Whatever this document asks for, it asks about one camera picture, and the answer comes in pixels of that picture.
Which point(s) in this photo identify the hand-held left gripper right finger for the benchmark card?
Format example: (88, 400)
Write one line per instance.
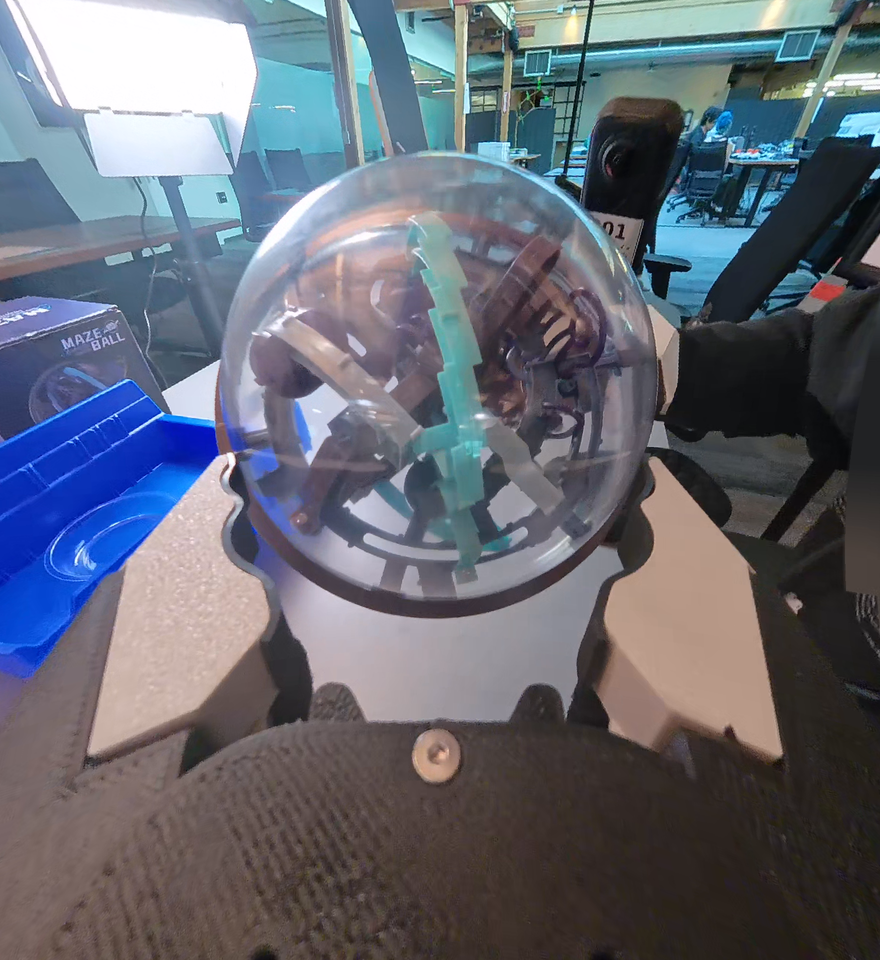
(688, 623)

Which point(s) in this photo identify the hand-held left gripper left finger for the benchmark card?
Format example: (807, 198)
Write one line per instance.
(177, 615)

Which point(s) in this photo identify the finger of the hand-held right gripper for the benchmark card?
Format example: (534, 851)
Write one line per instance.
(665, 353)

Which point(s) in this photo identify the clear plastic maze ball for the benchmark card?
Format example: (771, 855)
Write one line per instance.
(440, 383)

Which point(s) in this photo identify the dark blue maze ball box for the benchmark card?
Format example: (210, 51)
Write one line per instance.
(50, 360)

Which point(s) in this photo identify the blue plastic bin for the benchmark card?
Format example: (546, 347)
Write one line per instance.
(50, 495)

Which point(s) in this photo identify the long wooden table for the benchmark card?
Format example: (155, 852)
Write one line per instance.
(65, 243)

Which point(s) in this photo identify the white light panel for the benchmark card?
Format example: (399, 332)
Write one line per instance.
(155, 75)

